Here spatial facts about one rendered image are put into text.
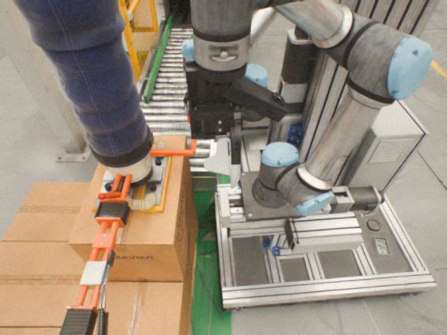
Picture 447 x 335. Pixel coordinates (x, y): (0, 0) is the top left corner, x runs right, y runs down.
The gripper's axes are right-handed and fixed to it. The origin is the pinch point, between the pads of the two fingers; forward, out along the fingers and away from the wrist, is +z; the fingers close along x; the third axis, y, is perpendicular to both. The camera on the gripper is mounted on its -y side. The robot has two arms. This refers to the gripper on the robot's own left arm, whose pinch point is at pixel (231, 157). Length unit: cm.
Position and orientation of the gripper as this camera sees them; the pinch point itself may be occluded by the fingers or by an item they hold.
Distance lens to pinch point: 54.1
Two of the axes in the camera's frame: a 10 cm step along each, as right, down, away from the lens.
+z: 0.0, 6.6, 7.5
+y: -10.0, 0.6, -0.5
